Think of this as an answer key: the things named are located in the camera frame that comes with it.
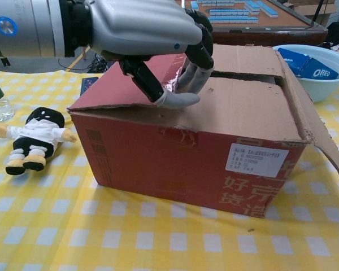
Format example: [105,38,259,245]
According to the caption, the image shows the black-headed plush doll white coat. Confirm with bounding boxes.
[0,106,77,176]

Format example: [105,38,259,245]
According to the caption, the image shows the dark blue rectangular case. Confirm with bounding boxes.
[81,77,101,97]

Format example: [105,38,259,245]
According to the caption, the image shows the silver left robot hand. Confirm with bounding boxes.
[86,0,215,110]

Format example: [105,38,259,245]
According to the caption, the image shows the black floor cables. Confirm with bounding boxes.
[70,52,115,73]

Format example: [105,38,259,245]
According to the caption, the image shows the blue Oreo packet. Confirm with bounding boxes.
[277,47,339,80]

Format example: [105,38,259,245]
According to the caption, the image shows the yellow white checkered tablecloth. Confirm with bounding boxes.
[0,69,339,271]

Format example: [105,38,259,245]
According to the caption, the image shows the red cardboard shipping box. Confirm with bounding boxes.
[67,43,339,220]

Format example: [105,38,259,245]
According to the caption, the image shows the brown mahjong table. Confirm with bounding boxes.
[183,0,329,47]

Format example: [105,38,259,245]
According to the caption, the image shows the light blue plastic basin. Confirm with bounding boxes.
[272,44,339,103]

